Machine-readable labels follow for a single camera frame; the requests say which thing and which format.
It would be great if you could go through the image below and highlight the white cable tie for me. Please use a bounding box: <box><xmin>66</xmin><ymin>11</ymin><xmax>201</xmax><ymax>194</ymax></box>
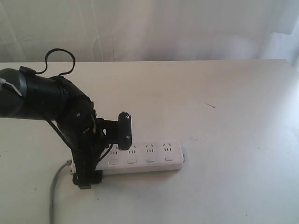
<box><xmin>0</xmin><ymin>78</ymin><xmax>22</xmax><ymax>97</ymax></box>

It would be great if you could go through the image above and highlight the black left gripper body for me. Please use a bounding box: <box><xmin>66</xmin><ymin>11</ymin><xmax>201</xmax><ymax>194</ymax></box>
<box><xmin>70</xmin><ymin>109</ymin><xmax>122</xmax><ymax>189</ymax></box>

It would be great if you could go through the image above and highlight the gray cable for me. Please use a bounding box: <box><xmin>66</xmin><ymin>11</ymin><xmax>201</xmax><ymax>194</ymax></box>
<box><xmin>48</xmin><ymin>159</ymin><xmax>73</xmax><ymax>224</ymax></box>

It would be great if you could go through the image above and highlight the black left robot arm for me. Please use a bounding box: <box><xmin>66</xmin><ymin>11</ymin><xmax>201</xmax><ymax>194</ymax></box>
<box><xmin>0</xmin><ymin>67</ymin><xmax>132</xmax><ymax>189</ymax></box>

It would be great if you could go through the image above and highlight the white five-outlet power strip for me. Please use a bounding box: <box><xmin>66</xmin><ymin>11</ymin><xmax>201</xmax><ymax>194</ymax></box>
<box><xmin>87</xmin><ymin>140</ymin><xmax>184</xmax><ymax>175</ymax></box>

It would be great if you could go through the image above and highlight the white backdrop curtain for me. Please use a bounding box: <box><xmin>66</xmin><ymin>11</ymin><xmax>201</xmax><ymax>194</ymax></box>
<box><xmin>0</xmin><ymin>0</ymin><xmax>299</xmax><ymax>63</ymax></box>

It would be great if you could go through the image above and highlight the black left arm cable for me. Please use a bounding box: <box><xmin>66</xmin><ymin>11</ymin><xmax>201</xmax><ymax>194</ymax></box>
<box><xmin>35</xmin><ymin>48</ymin><xmax>117</xmax><ymax>164</ymax></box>

